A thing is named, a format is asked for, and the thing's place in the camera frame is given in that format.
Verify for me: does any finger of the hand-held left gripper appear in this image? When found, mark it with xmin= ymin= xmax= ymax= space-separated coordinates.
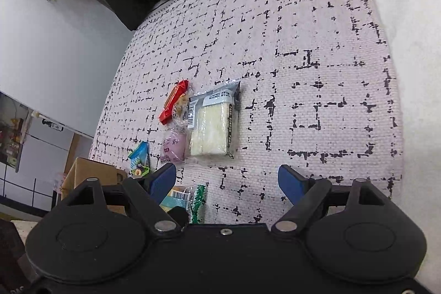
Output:
xmin=168 ymin=206 xmax=191 ymax=228

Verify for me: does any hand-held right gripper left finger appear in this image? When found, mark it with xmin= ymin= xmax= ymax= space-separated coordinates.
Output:
xmin=60 ymin=163 xmax=182 ymax=238

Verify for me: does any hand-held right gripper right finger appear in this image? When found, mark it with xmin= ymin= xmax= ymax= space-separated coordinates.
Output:
xmin=271 ymin=164 xmax=393 ymax=235

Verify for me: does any light blue snack packet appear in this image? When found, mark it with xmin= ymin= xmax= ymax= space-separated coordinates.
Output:
xmin=161 ymin=186 xmax=192 ymax=212

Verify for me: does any blue green snack packet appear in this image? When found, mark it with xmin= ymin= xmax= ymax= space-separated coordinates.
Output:
xmin=128 ymin=141 xmax=151 ymax=177

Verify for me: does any purple snack packet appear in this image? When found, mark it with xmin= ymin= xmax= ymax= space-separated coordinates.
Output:
xmin=160 ymin=127 xmax=187 ymax=164

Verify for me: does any brown cardboard box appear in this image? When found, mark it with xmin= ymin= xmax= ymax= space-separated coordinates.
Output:
xmin=63 ymin=157 xmax=129 ymax=214

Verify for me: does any clear pastry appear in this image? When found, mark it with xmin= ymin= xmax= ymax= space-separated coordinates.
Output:
xmin=171 ymin=92 xmax=192 ymax=130

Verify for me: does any white cream sandwich packet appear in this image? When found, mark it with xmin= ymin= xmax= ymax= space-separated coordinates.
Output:
xmin=186 ymin=80 xmax=242 ymax=160

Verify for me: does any red snack packet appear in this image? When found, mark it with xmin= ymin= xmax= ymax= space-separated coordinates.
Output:
xmin=159 ymin=79 xmax=190 ymax=125

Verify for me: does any black framed sliding door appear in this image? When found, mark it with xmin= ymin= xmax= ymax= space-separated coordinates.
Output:
xmin=0 ymin=134 xmax=74 ymax=212

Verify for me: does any black and white printed blanket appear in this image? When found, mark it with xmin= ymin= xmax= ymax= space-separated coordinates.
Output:
xmin=89 ymin=0 xmax=404 ymax=226

